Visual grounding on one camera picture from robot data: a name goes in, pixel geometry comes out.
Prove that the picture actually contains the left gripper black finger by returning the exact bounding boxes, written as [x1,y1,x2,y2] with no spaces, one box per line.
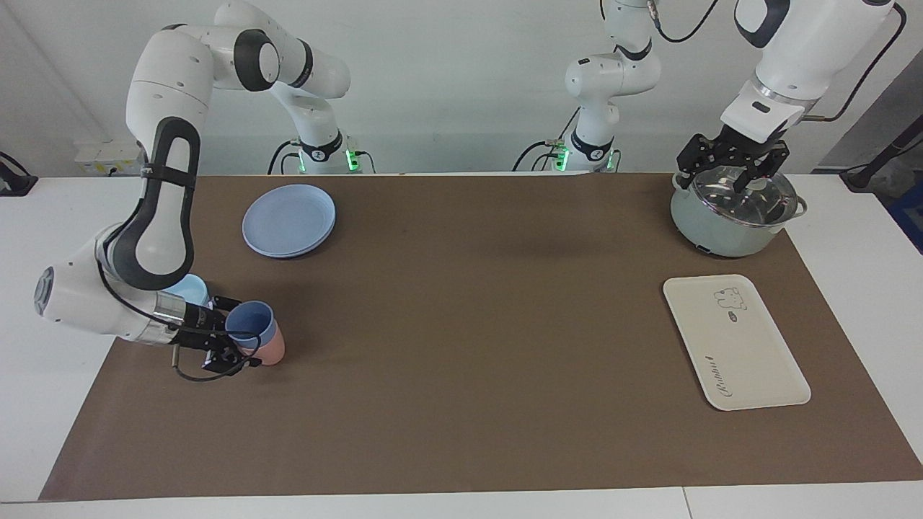
[676,133,723,190]
[735,143,791,195]

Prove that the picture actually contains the blue ribbed cup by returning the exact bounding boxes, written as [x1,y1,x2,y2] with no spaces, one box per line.
[225,301,278,354]

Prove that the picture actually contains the pink cup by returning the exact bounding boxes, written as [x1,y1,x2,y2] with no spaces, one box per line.
[239,328,286,367]

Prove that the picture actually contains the cream rectangular rabbit tray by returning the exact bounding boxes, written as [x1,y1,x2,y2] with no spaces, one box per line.
[662,274,812,412]

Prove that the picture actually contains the light blue bowl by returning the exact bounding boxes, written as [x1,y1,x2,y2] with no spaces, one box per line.
[162,274,211,308]

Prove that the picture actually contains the glass pot lid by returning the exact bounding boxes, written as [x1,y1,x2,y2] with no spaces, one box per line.
[674,164,801,230]

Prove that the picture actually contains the pale green cooking pot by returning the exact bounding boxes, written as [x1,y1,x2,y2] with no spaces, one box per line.
[669,164,808,258]

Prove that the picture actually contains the blue round plate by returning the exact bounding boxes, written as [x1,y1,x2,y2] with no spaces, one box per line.
[242,184,337,259]

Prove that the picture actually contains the black stand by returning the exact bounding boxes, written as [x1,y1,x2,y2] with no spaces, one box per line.
[840,115,923,192]

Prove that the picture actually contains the blue box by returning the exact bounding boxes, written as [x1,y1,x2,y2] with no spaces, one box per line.
[887,180,923,254]

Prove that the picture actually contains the white power strip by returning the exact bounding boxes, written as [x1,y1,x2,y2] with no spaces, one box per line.
[74,140,149,175]

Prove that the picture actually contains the brown table mat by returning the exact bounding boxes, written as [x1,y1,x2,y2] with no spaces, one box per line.
[40,173,923,502]

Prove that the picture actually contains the black right arm gripper cable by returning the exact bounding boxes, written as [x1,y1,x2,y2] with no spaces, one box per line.
[97,259,247,383]

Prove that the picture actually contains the black arm gripper cable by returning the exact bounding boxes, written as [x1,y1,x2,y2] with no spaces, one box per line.
[803,3,908,123]
[97,259,247,383]

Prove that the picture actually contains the black left arm gripper cable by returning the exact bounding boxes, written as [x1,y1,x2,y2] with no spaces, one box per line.
[803,3,908,123]

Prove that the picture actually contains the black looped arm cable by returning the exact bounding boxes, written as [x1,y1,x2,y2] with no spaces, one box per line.
[648,0,722,43]

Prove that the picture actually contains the black right arm base cables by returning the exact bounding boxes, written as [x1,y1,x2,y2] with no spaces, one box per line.
[268,140,376,175]

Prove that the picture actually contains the black arm base cables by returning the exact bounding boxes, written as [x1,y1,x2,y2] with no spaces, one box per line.
[512,108,580,173]
[268,140,376,175]

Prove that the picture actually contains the black left arm base cables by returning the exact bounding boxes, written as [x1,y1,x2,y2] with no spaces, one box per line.
[512,108,580,173]

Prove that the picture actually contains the black clamp bracket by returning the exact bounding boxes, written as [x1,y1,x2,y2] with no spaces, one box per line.
[0,151,38,197]

